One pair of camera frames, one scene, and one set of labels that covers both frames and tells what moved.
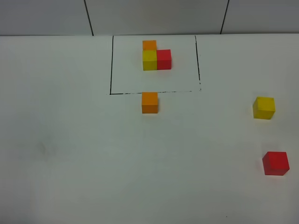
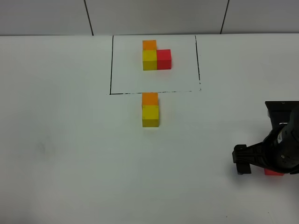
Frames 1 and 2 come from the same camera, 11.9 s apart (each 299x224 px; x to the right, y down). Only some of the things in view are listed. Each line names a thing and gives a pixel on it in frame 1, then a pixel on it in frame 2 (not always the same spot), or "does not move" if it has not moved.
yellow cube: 264,108 to 150,115
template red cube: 164,59 does not move
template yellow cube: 150,59 does not move
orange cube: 149,102 does not move
